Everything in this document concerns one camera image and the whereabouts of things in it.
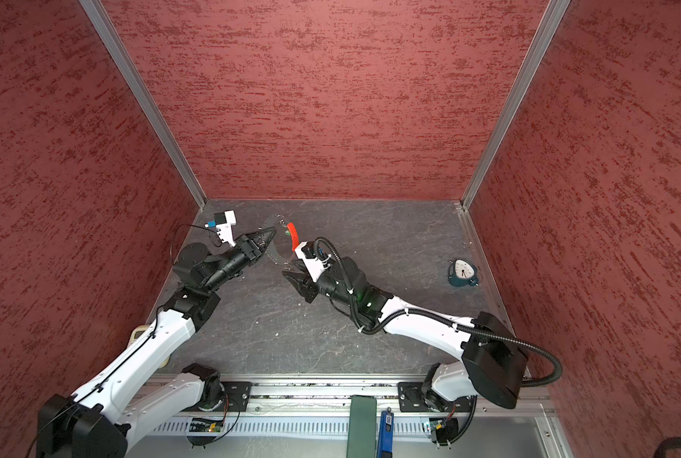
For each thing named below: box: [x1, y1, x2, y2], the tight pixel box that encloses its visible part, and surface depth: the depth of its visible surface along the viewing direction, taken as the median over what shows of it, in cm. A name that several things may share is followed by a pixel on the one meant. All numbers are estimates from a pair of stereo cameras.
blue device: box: [376, 410, 394, 458], surface depth 68 cm
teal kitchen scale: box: [447, 258, 479, 288], surface depth 97 cm
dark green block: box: [346, 395, 377, 458], surface depth 71 cm
